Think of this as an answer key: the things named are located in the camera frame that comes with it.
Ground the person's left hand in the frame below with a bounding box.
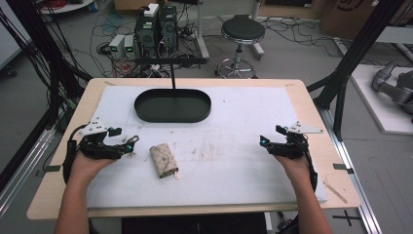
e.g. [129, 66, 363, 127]
[69, 150, 123, 188]

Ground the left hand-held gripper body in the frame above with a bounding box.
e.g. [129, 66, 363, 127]
[77, 120, 127, 161]

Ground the aluminium rail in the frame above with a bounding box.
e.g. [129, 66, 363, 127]
[0, 128, 57, 218]
[318, 106, 384, 234]

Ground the black stand with crossbar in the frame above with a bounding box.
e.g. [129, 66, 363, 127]
[133, 57, 208, 91]

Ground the black tape strip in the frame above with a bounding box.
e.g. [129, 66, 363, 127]
[332, 163, 356, 176]

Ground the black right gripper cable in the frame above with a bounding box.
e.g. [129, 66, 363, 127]
[302, 142, 319, 193]

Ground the black cable bundle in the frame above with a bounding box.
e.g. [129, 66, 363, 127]
[0, 0, 94, 135]

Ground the white power supply unit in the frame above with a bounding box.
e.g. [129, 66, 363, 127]
[108, 33, 127, 59]
[124, 34, 136, 59]

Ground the black tape cross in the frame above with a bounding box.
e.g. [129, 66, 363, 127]
[331, 209, 361, 228]

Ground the white foam mat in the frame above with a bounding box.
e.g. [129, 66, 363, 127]
[87, 85, 328, 210]

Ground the brown cardboard box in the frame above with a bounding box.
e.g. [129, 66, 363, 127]
[319, 0, 393, 41]

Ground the black round stool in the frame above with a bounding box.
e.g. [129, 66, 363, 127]
[215, 14, 266, 80]

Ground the person's dark clothing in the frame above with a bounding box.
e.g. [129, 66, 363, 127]
[121, 212, 269, 234]

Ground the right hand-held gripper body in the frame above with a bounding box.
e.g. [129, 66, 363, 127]
[274, 121, 324, 161]

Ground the black computer tower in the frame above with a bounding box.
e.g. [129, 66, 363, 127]
[158, 5, 179, 57]
[133, 12, 161, 59]

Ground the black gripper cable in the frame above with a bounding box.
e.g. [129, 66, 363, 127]
[302, 142, 319, 193]
[61, 124, 90, 186]

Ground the black metal frame post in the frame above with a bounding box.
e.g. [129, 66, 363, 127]
[306, 0, 408, 141]

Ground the beige quilted key case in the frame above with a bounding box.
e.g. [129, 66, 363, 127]
[149, 142, 180, 180]

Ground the person's right hand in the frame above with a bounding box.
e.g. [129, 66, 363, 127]
[272, 153, 314, 190]

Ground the black oval tray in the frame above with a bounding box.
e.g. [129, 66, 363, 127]
[133, 88, 212, 124]

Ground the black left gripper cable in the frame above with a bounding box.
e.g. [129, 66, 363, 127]
[61, 124, 90, 186]

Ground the white floor board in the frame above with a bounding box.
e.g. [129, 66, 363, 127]
[350, 63, 413, 136]

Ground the thin wooden stick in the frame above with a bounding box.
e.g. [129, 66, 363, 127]
[322, 180, 349, 205]

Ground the small white box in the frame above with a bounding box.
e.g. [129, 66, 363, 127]
[143, 3, 161, 19]

